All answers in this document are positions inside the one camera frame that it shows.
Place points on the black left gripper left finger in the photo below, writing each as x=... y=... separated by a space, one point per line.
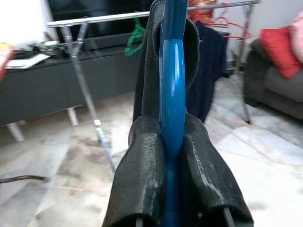
x=139 y=177

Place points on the black television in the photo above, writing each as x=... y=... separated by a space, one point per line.
x=94 y=7

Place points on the black shirt white lettering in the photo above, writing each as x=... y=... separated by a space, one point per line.
x=149 y=71

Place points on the dark navy garment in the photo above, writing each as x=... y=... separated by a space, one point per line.
x=208 y=71

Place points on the red gold figurine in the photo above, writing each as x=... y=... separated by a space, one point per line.
x=201 y=14

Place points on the dark grey sofa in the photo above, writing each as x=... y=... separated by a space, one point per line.
x=272 y=94

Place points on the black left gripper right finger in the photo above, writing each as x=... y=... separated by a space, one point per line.
x=208 y=179

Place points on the red pillow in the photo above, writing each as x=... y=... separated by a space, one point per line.
x=279 y=52

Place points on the black TV cabinet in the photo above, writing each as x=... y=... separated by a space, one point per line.
x=47 y=89

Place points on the red plastic hanger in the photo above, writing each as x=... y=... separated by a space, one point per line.
x=221 y=20

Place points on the white green-rimmed cup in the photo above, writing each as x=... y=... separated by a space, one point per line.
x=50 y=43

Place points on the blue plastic hanger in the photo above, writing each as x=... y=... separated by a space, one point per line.
x=171 y=94

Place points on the silver clothes rack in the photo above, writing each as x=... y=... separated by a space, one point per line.
x=94 y=19

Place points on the green plastic hanger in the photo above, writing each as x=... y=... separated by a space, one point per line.
x=135 y=35

